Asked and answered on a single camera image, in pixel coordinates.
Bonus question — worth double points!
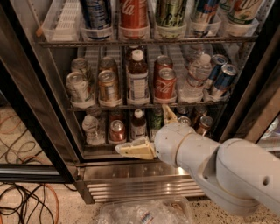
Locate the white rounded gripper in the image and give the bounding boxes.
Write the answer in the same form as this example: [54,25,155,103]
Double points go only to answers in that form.
[115,104,194,166]

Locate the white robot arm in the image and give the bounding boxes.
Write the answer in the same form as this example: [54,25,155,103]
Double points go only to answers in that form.
[115,104,280,216]

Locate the bottom shelf green can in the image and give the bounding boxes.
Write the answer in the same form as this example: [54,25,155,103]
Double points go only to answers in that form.
[150,108,164,130]

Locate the shelf green can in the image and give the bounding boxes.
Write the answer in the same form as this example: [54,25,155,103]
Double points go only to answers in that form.
[150,108,164,130]
[155,0,187,27]

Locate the bottom shelf tea bottle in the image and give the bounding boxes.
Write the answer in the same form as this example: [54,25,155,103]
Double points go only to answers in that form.
[130,109,146,140]

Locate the bottom shelf blue can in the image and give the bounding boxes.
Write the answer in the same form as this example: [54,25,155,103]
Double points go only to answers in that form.
[178,115,192,126]

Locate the shelf blue can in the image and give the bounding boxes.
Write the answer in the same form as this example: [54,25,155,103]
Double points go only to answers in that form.
[178,115,192,126]
[80,0,111,30]

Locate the bottom shelf red can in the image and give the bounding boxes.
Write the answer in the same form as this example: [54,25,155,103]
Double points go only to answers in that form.
[109,120,126,142]

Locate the front red Coca-Cola can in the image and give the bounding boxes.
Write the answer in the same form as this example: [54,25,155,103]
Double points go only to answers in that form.
[155,68,176,99]

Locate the red coca-cola can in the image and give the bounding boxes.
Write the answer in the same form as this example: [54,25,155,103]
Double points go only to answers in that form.
[154,55,173,75]
[155,68,176,99]

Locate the bottom shelf gold can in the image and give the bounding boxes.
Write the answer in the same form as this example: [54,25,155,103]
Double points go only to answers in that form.
[195,115,214,136]

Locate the bottom shelf water bottle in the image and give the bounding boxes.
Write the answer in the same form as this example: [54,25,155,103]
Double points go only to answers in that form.
[82,115,104,145]

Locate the front gold soda can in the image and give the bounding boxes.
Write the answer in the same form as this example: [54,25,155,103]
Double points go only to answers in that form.
[98,70,119,102]

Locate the gold soda can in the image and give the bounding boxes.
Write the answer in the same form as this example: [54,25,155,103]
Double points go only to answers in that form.
[99,56,118,74]
[98,70,119,102]

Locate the rear red Coca-Cola can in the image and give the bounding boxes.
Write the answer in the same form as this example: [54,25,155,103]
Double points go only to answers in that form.
[154,55,173,75]

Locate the rear gold soda can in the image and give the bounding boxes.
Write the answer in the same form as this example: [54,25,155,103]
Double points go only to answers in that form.
[99,56,118,74]

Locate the front blue Red Bull can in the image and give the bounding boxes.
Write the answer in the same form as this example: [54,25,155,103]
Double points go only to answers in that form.
[210,64,238,97]

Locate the blue red bull can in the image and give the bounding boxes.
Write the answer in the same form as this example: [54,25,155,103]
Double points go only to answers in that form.
[210,64,238,97]
[205,54,228,89]

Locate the rear blue Red Bull can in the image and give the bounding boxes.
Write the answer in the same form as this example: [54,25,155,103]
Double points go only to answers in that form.
[205,54,228,89]

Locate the stainless steel fridge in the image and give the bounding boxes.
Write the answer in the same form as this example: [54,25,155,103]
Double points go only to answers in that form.
[0,0,280,204]

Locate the top shelf green can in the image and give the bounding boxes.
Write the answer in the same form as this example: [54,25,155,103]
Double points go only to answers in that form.
[155,0,187,27]

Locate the top shelf Coca-Cola can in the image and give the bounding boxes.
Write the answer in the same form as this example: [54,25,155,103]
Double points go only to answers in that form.
[120,0,148,29]

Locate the top shelf Red Bull can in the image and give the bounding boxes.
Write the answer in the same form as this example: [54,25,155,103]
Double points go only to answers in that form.
[192,0,220,25]

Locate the top shelf blue can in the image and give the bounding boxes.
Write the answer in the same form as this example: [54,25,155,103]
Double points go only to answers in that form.
[80,0,111,30]

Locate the empty clear plastic shelf tray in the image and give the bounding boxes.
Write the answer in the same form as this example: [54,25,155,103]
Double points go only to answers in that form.
[42,0,81,43]

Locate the top shelf 7up can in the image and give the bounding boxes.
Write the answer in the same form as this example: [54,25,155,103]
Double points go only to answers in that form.
[227,0,262,25]

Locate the front iced tea bottle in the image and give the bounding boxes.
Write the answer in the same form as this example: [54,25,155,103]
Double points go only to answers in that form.
[127,50,149,101]

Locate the front clear water bottle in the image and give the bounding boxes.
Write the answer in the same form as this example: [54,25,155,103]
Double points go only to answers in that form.
[183,54,212,102]

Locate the clear water bottle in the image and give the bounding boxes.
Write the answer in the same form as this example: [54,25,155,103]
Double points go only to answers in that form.
[183,54,212,102]
[185,44,204,68]

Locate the clear plastic bag on floor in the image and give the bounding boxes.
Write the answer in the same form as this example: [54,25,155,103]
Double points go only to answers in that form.
[94,197,194,224]

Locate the rear clear water bottle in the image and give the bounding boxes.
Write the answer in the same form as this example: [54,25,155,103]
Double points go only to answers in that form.
[185,44,204,68]

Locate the black and orange floor cables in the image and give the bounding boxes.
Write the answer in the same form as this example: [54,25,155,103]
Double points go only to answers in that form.
[0,182,77,224]

